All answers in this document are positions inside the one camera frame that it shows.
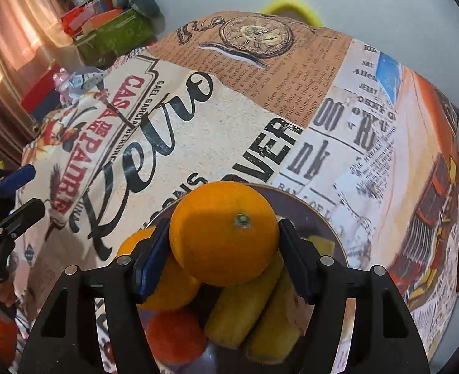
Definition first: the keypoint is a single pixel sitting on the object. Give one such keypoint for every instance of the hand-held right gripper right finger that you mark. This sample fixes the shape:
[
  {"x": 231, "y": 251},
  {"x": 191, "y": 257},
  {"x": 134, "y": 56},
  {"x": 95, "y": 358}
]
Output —
[{"x": 296, "y": 265}]

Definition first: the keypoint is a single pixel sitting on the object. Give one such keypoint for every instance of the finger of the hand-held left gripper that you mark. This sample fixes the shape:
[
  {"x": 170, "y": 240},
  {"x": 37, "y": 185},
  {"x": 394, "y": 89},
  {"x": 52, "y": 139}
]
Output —
[
  {"x": 19, "y": 174},
  {"x": 25, "y": 214}
]

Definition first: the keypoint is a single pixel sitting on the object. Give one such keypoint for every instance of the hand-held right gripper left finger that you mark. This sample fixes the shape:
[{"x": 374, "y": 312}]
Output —
[{"x": 151, "y": 268}]

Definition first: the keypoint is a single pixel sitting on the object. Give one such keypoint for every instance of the large orange with sticker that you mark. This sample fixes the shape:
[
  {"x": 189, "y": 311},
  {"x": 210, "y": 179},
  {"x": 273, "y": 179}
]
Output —
[{"x": 169, "y": 288}]

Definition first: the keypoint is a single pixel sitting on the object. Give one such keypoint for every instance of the dark grey plate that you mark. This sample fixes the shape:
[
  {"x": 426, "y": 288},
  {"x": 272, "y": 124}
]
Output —
[{"x": 311, "y": 212}]

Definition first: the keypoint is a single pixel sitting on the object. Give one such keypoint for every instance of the yellow corn piece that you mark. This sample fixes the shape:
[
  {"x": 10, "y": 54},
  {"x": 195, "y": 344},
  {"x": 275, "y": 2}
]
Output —
[
  {"x": 239, "y": 307},
  {"x": 276, "y": 331}
]

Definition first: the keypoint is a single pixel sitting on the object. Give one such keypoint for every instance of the small orange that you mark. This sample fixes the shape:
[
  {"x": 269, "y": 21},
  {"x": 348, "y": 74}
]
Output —
[{"x": 176, "y": 337}]

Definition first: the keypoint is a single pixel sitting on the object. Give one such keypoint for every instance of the large orange with stem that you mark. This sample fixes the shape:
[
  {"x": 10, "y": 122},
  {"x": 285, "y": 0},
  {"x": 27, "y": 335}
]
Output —
[{"x": 221, "y": 233}]

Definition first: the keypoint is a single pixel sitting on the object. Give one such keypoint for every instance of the person's left hand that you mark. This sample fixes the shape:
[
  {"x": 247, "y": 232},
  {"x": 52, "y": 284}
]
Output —
[{"x": 5, "y": 294}]

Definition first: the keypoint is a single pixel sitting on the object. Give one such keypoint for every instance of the pink toy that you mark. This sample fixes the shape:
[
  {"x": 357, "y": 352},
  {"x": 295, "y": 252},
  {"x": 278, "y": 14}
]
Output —
[{"x": 71, "y": 83}]

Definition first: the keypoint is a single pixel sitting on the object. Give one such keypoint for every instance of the red box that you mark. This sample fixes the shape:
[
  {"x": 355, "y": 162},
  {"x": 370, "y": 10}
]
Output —
[{"x": 73, "y": 19}]

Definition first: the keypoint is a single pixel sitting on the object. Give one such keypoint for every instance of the printed newspaper tablecloth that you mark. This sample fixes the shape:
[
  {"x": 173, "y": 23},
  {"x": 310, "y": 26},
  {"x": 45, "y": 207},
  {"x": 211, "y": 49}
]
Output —
[{"x": 252, "y": 105}]

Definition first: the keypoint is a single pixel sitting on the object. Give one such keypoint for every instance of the green patterned box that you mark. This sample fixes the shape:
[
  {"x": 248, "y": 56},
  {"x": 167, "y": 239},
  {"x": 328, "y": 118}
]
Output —
[{"x": 116, "y": 35}]

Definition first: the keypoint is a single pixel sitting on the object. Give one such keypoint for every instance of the orange box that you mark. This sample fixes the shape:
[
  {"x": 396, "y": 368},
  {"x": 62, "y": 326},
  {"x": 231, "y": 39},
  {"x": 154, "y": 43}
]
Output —
[{"x": 106, "y": 17}]

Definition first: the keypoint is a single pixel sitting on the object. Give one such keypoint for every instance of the yellow chair back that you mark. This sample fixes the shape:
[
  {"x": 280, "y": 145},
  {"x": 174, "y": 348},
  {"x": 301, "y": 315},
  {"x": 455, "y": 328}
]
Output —
[{"x": 291, "y": 6}]

